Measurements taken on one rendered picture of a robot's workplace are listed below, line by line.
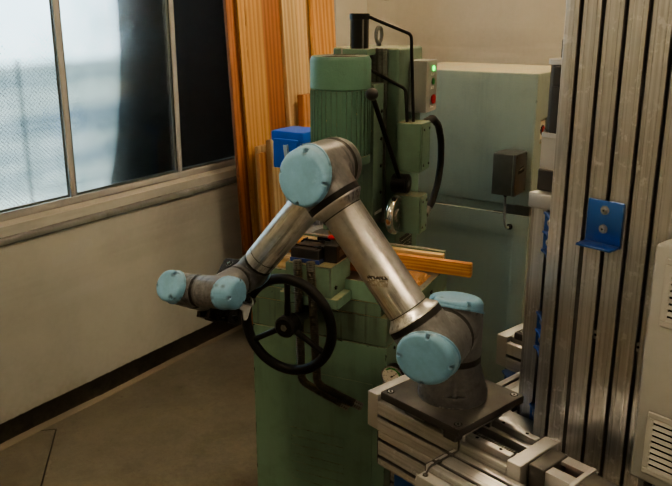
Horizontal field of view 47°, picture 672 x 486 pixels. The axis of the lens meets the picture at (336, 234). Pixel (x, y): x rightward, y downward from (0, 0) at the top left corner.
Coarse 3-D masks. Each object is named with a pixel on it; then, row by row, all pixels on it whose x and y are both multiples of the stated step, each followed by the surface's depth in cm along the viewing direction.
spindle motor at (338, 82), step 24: (312, 72) 218; (336, 72) 213; (360, 72) 215; (312, 96) 221; (336, 96) 215; (360, 96) 217; (312, 120) 222; (336, 120) 217; (360, 120) 219; (360, 144) 221
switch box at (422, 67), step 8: (416, 64) 239; (424, 64) 238; (432, 64) 242; (416, 72) 240; (424, 72) 239; (416, 80) 241; (424, 80) 239; (416, 88) 241; (424, 88) 240; (416, 96) 242; (424, 96) 241; (408, 104) 244; (416, 104) 242; (424, 104) 241; (416, 112) 243; (424, 112) 242
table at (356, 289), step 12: (288, 252) 242; (348, 276) 220; (432, 276) 220; (444, 276) 228; (348, 288) 219; (360, 288) 217; (420, 288) 211; (432, 288) 218; (336, 300) 211; (348, 300) 218; (360, 300) 218; (372, 300) 217
